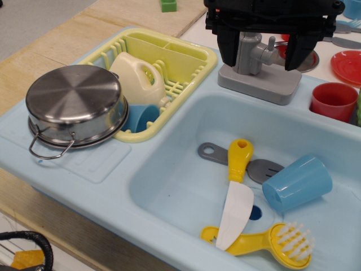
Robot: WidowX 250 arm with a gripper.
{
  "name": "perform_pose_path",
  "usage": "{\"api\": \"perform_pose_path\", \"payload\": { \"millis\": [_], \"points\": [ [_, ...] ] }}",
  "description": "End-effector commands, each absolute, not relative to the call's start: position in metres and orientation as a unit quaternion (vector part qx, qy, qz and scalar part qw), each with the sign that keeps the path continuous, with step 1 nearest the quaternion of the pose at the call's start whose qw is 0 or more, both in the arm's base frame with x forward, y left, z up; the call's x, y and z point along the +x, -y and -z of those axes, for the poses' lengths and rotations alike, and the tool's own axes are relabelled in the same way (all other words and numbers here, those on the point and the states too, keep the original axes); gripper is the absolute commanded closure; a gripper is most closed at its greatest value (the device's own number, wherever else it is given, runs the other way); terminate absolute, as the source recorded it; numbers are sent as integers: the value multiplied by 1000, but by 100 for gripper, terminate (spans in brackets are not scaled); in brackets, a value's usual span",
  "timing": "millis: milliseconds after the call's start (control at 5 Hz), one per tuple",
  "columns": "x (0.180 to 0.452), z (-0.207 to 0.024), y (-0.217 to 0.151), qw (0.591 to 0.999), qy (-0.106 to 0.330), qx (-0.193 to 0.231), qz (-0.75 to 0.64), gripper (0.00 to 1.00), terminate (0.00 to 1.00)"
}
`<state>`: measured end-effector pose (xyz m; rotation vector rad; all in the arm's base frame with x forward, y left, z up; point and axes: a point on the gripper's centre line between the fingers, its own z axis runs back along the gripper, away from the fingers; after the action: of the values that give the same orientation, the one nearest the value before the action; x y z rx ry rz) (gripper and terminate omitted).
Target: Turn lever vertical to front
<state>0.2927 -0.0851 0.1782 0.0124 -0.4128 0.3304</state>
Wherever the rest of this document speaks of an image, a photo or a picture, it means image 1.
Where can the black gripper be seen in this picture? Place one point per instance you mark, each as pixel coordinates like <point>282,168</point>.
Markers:
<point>305,22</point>

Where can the grey toy faucet with lever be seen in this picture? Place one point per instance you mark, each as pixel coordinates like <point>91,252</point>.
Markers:
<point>256,72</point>

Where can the metal bowl behind faucet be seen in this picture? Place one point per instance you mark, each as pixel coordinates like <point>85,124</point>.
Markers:
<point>308,64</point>

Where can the grey toy utensil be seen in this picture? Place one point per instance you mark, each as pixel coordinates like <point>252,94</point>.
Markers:
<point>342,42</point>

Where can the yellow dish rack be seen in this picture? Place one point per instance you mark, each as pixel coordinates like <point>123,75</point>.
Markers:
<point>182,65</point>

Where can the red plate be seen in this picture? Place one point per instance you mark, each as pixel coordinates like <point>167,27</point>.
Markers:
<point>346,65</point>

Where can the red cup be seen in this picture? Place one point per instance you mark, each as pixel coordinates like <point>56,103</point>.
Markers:
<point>334,100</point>

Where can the blue container top right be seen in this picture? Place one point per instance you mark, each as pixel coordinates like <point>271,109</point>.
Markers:
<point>352,9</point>

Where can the green block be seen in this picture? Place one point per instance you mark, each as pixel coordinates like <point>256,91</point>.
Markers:
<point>168,5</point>

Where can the green object right edge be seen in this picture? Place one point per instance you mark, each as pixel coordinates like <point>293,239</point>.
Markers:
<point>358,110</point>

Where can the grey toy spatula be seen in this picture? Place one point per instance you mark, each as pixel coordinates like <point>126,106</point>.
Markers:
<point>259,170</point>

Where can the cream toy detergent bottle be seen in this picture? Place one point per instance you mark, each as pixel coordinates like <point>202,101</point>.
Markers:
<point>141,82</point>

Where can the blue cup in sink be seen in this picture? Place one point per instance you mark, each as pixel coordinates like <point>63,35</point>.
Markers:
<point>302,181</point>

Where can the light blue toy sink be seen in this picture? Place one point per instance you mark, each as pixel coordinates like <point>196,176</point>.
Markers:
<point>159,194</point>

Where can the blue cup in rack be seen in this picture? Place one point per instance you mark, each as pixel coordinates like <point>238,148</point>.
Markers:
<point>139,116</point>

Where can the stainless steel pot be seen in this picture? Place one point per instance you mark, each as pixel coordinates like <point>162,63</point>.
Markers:
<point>76,106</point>

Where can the yellow dish brush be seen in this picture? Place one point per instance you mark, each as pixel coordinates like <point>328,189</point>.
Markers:
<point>289,245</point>

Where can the orange object bottom left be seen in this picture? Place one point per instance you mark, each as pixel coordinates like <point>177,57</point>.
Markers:
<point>27,259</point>

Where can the yellow handled toy knife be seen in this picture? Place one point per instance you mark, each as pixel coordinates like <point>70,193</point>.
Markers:
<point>240,198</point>

